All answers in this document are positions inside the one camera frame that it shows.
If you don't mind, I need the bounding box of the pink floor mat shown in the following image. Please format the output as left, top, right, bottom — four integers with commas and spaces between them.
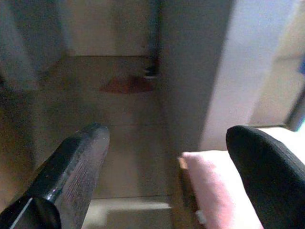
178, 150, 264, 229

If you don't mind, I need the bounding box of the red-brown flat object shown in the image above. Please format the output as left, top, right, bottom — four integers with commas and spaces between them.
99, 75, 155, 95

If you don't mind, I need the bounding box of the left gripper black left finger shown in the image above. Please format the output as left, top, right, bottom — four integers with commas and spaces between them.
0, 123, 111, 229

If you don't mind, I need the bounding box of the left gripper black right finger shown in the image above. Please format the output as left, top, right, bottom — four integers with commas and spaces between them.
225, 125, 305, 229

